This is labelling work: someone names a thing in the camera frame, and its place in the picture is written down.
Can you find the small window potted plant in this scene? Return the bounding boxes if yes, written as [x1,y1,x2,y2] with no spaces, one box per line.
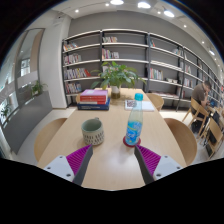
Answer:
[0,103,12,120]
[30,79,48,98]

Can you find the clear blue-capped drink bottle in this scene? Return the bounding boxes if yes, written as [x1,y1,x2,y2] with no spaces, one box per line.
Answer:
[125,92,144,147]

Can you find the white printed booklet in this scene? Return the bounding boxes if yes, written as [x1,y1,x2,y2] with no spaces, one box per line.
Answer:
[124,99,155,112]

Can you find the grey wall shelf unit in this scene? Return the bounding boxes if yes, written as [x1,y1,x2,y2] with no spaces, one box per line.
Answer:
[61,28,223,108]

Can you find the grey patterned ceramic mug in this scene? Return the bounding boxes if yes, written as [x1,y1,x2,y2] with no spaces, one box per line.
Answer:
[81,117,105,146]

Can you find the red thick book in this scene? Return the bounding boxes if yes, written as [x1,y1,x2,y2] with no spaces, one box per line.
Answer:
[79,88,109,105]

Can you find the flat round red coaster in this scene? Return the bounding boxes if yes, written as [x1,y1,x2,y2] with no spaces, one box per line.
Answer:
[122,134,142,148]

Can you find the green potted table plant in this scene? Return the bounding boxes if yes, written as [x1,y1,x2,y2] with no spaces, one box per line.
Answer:
[90,60,148,100]

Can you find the person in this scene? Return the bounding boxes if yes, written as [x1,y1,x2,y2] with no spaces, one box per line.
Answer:
[190,80,213,131]

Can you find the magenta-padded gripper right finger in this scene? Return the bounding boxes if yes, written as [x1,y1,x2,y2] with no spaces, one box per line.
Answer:
[133,144,183,185]

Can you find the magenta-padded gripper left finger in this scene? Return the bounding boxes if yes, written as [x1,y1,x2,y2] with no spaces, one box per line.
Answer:
[43,144,94,187]

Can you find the group of ceiling lights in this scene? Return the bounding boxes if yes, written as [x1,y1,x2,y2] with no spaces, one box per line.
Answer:
[73,0,218,56]

